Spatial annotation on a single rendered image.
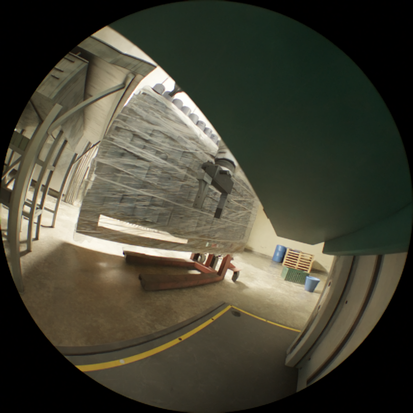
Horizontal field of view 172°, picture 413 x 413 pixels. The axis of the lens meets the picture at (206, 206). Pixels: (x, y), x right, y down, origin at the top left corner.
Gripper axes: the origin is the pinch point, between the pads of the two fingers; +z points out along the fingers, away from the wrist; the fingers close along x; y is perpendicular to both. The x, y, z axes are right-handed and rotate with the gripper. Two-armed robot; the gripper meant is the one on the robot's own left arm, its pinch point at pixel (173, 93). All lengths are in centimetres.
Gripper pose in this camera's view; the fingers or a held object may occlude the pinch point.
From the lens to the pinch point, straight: 78.5
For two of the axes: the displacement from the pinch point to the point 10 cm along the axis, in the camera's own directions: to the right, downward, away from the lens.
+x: -6.1, -2.9, -7.3
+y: 3.1, -9.4, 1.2
